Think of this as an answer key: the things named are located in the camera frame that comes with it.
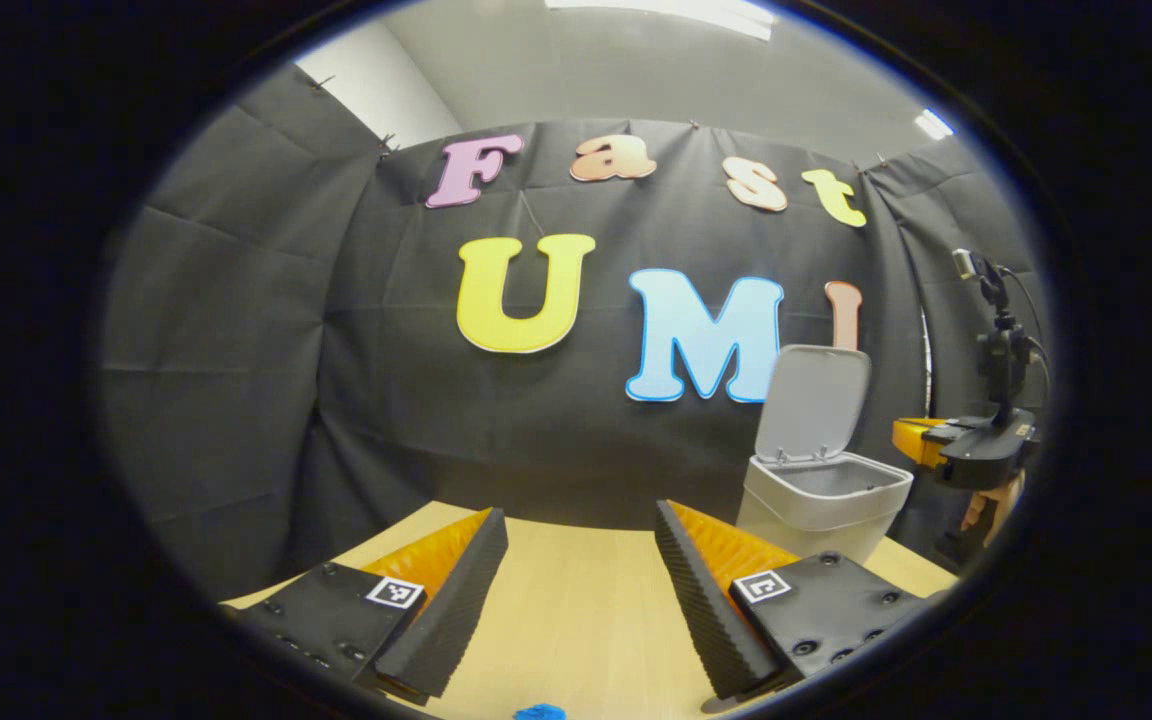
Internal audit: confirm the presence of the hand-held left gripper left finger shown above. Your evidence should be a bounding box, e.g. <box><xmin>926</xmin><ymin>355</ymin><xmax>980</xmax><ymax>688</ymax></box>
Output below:
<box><xmin>234</xmin><ymin>508</ymin><xmax>510</xmax><ymax>701</ymax></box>

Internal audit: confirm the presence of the white desktop garbage bin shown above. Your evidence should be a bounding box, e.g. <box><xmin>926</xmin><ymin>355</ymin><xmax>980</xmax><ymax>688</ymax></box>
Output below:
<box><xmin>736</xmin><ymin>345</ymin><xmax>915</xmax><ymax>566</ymax></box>

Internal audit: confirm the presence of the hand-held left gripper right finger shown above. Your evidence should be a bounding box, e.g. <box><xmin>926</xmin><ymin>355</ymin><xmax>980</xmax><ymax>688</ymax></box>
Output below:
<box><xmin>654</xmin><ymin>499</ymin><xmax>949</xmax><ymax>703</ymax></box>

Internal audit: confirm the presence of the large ceiling light panel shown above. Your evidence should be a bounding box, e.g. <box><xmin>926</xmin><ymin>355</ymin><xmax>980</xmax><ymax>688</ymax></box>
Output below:
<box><xmin>546</xmin><ymin>0</ymin><xmax>775</xmax><ymax>41</ymax></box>

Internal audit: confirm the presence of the black backdrop cloth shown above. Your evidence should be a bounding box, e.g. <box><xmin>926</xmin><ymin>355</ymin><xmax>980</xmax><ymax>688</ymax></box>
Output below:
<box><xmin>96</xmin><ymin>62</ymin><xmax>1057</xmax><ymax>601</ymax></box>

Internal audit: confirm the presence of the wooden desktop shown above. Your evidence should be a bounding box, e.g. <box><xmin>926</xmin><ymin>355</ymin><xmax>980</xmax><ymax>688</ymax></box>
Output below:
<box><xmin>219</xmin><ymin>500</ymin><xmax>959</xmax><ymax>720</ymax></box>

